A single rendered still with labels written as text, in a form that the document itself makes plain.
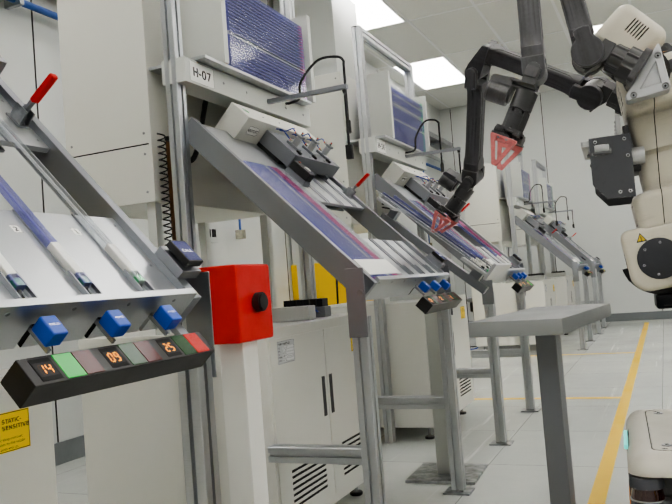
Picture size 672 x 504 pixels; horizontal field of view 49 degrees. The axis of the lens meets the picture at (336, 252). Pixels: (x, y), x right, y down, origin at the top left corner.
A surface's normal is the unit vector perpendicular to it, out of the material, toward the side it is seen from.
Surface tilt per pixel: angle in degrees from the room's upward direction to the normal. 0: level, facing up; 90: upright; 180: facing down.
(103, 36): 90
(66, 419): 90
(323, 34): 90
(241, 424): 90
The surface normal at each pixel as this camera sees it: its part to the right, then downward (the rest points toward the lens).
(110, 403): -0.40, -0.01
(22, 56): 0.91, -0.09
